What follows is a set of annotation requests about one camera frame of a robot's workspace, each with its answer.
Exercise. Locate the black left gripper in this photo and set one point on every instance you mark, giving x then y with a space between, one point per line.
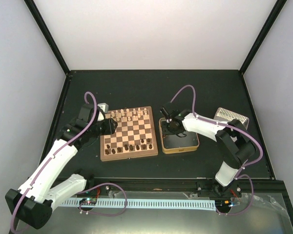
110 129

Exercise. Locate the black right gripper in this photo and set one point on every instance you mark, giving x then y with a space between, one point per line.
166 132

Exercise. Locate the yellow bear metal tin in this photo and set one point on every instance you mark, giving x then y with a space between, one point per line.
172 144

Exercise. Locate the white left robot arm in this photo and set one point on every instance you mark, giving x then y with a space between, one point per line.
35 200

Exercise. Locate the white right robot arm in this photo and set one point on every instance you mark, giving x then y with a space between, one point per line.
235 147

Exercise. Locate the wooden chess board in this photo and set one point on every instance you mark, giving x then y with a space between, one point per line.
130 133

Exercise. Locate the small circuit board left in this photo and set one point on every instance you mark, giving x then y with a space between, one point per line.
88 201

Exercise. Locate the small circuit board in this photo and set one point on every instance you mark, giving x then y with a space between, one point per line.
88 201
226 203

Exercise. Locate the small circuit board right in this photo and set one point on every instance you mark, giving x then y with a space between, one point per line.
226 203

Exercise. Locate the white queen piece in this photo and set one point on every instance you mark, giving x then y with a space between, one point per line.
128 112

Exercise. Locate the pink tin lid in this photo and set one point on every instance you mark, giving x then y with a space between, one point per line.
227 115

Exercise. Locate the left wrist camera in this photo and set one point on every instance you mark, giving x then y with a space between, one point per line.
104 107

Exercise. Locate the white slotted cable duct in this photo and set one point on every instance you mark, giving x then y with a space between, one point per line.
208 205

